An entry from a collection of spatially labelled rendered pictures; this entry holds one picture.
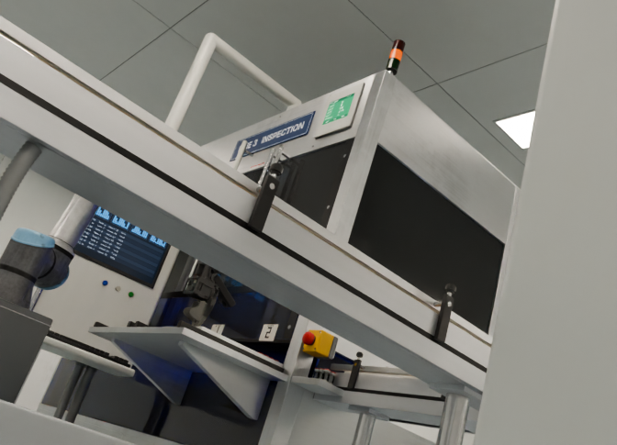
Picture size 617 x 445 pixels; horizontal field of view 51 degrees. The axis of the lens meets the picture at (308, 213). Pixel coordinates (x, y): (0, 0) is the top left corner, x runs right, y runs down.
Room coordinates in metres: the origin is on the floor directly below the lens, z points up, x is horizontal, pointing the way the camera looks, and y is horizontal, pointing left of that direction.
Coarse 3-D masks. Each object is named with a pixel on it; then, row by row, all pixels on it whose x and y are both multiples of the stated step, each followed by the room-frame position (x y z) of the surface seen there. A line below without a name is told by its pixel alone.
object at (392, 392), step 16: (336, 368) 2.07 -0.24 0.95; (352, 368) 2.01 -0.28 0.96; (368, 368) 1.95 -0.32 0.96; (384, 368) 1.90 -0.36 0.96; (336, 384) 2.01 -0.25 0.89; (352, 384) 1.94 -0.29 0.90; (368, 384) 1.90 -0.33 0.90; (384, 384) 1.85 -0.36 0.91; (400, 384) 1.80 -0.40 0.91; (416, 384) 1.75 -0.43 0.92; (320, 400) 2.07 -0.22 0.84; (336, 400) 2.00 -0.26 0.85; (352, 400) 1.94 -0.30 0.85; (368, 400) 1.89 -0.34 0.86; (384, 400) 1.84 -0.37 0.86; (400, 400) 1.79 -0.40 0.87; (416, 400) 1.74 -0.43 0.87; (432, 400) 1.70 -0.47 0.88; (400, 416) 1.86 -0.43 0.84; (416, 416) 1.78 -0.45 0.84; (432, 416) 1.70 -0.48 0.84
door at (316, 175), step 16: (304, 160) 2.33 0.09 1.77; (320, 160) 2.24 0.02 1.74; (336, 160) 2.15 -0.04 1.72; (288, 176) 2.39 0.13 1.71; (304, 176) 2.30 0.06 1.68; (320, 176) 2.21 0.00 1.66; (288, 192) 2.36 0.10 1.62; (304, 192) 2.27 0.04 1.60; (320, 192) 2.18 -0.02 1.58; (304, 208) 2.24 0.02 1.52; (320, 208) 2.15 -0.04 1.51
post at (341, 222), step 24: (384, 72) 2.03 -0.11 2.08; (384, 96) 2.05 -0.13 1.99; (384, 120) 2.07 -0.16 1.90; (360, 144) 2.04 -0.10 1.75; (360, 168) 2.04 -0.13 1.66; (360, 192) 2.06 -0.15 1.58; (336, 216) 2.05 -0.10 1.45; (288, 360) 2.06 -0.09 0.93; (312, 360) 2.07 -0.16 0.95; (288, 384) 2.03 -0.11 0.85; (288, 408) 2.05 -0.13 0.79; (264, 432) 2.07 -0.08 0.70; (288, 432) 2.06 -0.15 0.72
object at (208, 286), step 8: (200, 264) 1.92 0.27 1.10; (200, 272) 1.93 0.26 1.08; (208, 272) 1.93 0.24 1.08; (216, 272) 1.94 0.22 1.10; (192, 280) 1.93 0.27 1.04; (200, 280) 1.90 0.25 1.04; (208, 280) 1.94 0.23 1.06; (184, 288) 1.95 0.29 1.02; (192, 288) 1.90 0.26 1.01; (200, 288) 1.91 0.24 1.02; (208, 288) 1.92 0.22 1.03; (216, 288) 1.93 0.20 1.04; (192, 296) 1.95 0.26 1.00; (200, 296) 1.91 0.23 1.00; (208, 296) 1.93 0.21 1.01
